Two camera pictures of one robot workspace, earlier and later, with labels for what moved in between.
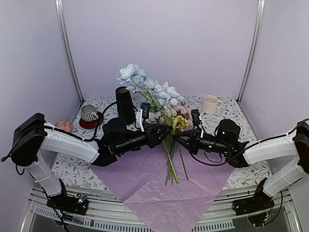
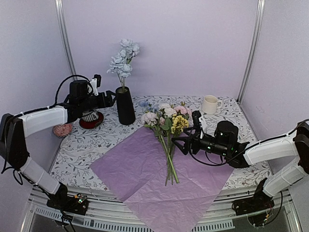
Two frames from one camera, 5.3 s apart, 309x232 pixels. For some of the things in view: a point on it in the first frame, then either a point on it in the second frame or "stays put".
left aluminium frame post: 66,49 stays put
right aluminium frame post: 259,16 stays put
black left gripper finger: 161,127 to 109,93
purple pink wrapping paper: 138,178 stays put
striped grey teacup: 89,113 stays put
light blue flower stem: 160,95 to 119,64
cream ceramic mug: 210,104 stays put
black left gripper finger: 159,137 to 112,101
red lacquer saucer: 93,124 stays put
